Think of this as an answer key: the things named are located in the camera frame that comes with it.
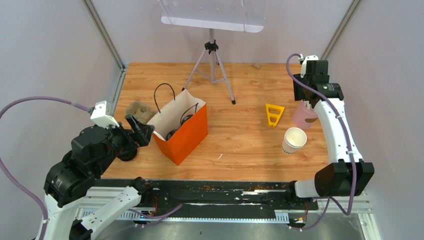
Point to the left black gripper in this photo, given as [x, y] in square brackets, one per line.
[141, 136]

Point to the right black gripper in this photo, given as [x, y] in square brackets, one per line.
[299, 95]

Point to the orange paper bag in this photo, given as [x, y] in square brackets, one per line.
[168, 117]

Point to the black cup lid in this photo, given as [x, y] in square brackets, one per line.
[185, 118]
[170, 134]

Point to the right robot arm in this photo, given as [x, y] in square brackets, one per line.
[346, 173]

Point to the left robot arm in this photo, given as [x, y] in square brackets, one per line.
[68, 181]

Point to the white wrapped straws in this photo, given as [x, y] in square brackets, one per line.
[308, 105]

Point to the pink straw holder cup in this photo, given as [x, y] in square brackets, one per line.
[303, 118]

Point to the stack of black lids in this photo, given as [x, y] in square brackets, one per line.
[128, 154]

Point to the yellow plastic triangle tool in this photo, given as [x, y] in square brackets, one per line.
[274, 114]

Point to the white paper cup stack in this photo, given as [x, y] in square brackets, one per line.
[294, 139]

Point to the tripod stand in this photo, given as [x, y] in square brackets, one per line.
[217, 70]

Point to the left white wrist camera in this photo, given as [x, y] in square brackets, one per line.
[101, 115]

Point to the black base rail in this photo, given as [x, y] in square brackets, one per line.
[225, 200]

